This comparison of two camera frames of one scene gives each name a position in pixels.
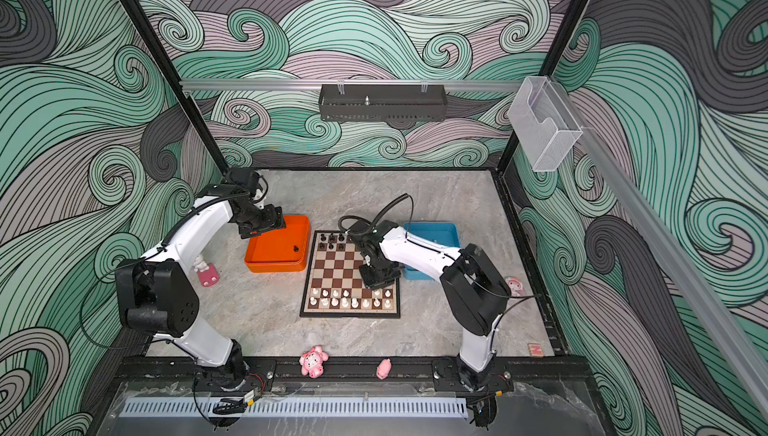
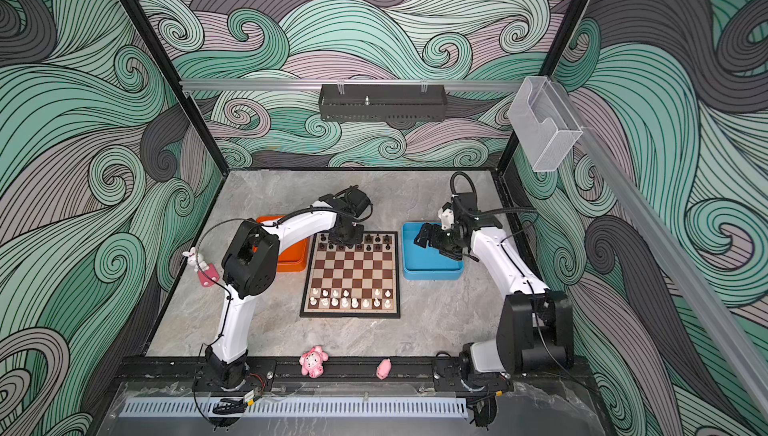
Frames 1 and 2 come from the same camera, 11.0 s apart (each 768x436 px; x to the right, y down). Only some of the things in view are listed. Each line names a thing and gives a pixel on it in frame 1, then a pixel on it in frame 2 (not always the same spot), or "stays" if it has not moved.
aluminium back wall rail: (249, 84) stays
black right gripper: (371, 284) -> (426, 231)
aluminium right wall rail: (739, 359) stays
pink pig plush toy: (312, 362) stays
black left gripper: (274, 219) -> (359, 238)
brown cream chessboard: (333, 286) stays
